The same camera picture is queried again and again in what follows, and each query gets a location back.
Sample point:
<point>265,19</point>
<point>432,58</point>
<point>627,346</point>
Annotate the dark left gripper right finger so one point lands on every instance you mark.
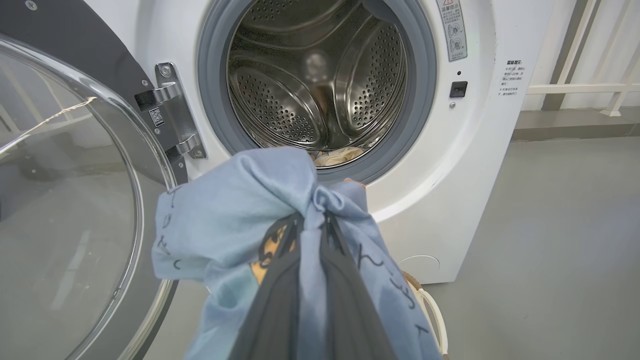
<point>345,310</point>

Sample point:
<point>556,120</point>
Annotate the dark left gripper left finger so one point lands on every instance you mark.
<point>272,310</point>

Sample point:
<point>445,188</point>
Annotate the light blue cartoon print shirt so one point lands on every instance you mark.
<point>225,210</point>

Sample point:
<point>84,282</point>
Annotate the blue and cream garment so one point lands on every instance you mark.
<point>340,156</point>

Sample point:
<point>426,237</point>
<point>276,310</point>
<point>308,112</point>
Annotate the black-rimmed glass washer door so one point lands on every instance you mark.
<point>90,45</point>

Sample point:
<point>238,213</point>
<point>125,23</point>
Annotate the cream laundry basket brown rim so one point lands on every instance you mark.
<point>434,310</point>

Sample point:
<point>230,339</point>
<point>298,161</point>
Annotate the white front-load washing machine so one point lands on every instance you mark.
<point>450,165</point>

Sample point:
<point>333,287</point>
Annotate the metal door hinge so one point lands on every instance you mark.
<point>175,110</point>

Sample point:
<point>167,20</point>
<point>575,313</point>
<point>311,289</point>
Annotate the grey rubber door seal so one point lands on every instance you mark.
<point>422,100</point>

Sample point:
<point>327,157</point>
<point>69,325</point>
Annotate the round drain filter cover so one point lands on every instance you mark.
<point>419,267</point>

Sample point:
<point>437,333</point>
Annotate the perforated steel washer drum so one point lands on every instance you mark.
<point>280,100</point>

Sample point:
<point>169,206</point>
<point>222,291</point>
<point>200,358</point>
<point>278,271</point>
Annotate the small QR code sticker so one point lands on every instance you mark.
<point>156,116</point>

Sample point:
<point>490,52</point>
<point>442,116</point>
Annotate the grey warning sticker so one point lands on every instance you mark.
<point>452,30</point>

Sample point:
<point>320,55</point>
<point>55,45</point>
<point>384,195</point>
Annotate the white metal railing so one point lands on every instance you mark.
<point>575,89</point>

